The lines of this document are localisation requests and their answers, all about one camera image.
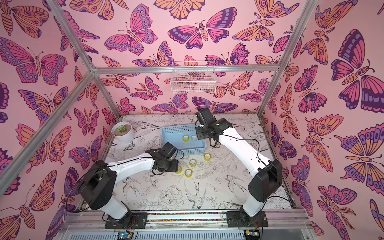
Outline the light blue perforated storage basket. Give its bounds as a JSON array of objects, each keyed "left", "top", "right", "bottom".
[{"left": 161, "top": 124, "right": 207, "bottom": 155}]

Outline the yellow tape roll bottom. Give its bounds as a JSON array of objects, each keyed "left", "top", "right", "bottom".
[{"left": 185, "top": 169, "right": 193, "bottom": 178}]

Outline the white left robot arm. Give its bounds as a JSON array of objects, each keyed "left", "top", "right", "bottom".
[{"left": 77, "top": 143, "right": 184, "bottom": 221}]

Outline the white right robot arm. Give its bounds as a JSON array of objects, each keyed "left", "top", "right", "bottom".
[{"left": 195, "top": 108, "right": 283, "bottom": 219}]

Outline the white transparent tape roll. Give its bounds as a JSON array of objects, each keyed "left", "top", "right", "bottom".
[{"left": 191, "top": 135, "right": 198, "bottom": 142}]

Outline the white bowl with green plant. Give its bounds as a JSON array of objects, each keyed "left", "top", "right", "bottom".
[{"left": 112, "top": 122, "right": 135, "bottom": 144}]

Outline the white wire wall basket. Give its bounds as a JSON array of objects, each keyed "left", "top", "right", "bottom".
[{"left": 169, "top": 61, "right": 217, "bottom": 94}]

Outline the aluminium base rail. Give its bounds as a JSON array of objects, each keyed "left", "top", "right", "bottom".
[{"left": 57, "top": 209, "right": 317, "bottom": 240}]

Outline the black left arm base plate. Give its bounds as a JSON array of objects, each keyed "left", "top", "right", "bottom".
[{"left": 105, "top": 212, "right": 148, "bottom": 230}]

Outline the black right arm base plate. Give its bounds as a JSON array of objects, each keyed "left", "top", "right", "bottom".
[{"left": 226, "top": 211, "right": 269, "bottom": 229}]

